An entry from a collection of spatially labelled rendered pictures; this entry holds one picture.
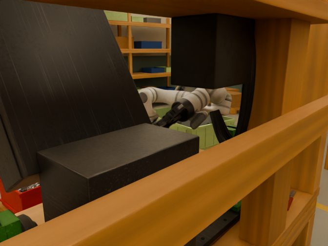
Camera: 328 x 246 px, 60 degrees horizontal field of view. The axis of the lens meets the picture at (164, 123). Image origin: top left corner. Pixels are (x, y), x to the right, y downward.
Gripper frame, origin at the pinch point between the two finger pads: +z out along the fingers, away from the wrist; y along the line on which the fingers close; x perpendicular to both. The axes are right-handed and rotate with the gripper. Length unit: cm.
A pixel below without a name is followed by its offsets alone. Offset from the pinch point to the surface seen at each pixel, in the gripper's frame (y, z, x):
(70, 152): 16.5, 32.9, -2.1
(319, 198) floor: -123, -189, 126
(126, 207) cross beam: 40, 41, 13
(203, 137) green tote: -66, -73, 9
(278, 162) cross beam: 28.4, 4.3, 26.4
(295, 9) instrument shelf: 47.8, -6.1, 5.9
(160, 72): -412, -438, -194
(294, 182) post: -11, -43, 48
